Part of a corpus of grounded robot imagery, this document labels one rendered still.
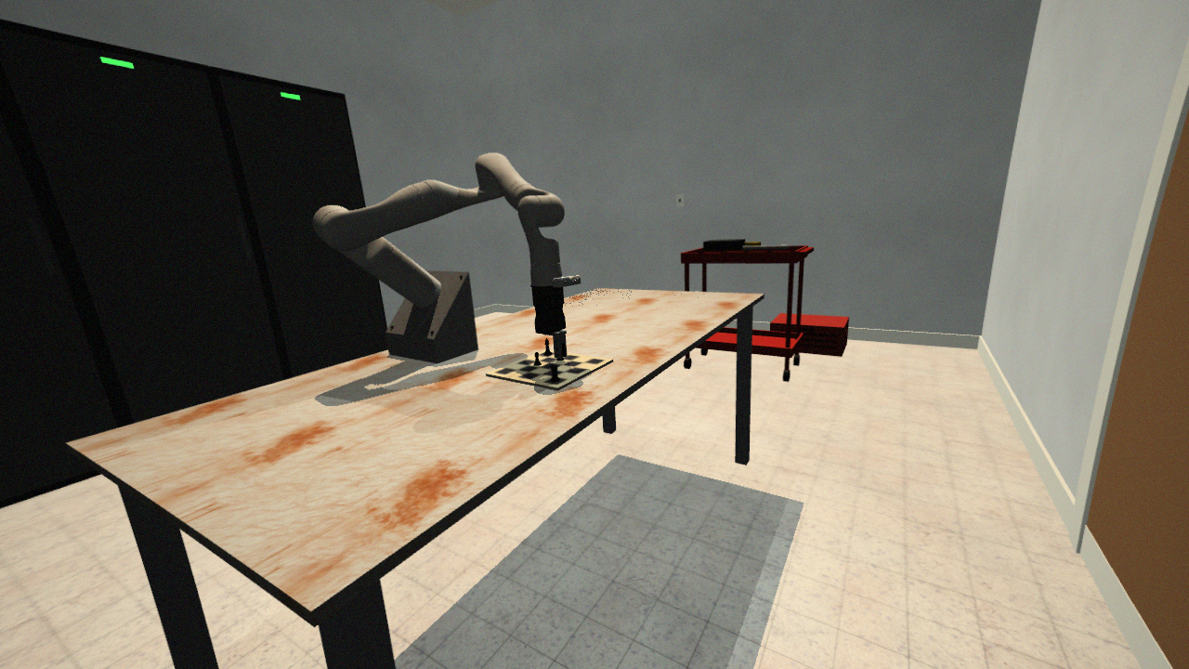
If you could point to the chessboard with black pieces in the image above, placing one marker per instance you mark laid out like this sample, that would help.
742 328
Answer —
571 369

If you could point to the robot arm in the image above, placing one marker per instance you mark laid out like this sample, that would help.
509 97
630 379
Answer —
362 230

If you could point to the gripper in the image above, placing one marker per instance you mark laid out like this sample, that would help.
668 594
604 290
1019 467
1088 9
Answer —
550 318

